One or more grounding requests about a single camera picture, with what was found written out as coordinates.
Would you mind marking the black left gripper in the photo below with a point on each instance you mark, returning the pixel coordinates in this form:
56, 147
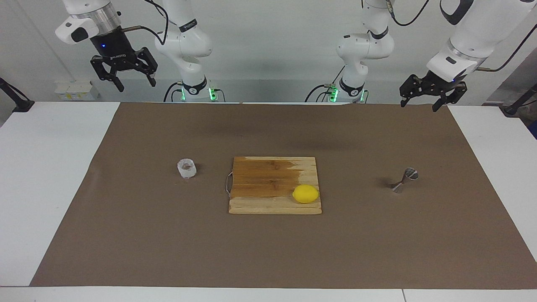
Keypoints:
440, 87

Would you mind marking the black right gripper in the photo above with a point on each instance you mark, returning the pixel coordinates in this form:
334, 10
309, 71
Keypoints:
115, 50

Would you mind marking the steel double jigger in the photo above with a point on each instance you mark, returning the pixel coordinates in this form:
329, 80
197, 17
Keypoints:
410, 173

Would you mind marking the clear plastic cup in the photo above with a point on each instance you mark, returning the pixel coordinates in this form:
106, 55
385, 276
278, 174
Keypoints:
186, 168

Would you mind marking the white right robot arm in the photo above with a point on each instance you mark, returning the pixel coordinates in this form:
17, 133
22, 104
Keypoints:
184, 42

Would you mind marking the white socket boxes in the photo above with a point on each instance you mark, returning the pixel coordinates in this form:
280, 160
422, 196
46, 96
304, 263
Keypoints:
75, 90

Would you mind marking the blue object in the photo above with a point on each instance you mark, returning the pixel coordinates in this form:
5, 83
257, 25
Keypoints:
534, 130

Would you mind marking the yellow lemon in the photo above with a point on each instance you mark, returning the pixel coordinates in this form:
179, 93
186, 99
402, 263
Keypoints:
306, 194

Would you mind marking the brown paper table mat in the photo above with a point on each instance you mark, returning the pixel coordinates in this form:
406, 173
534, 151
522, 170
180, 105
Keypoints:
126, 243

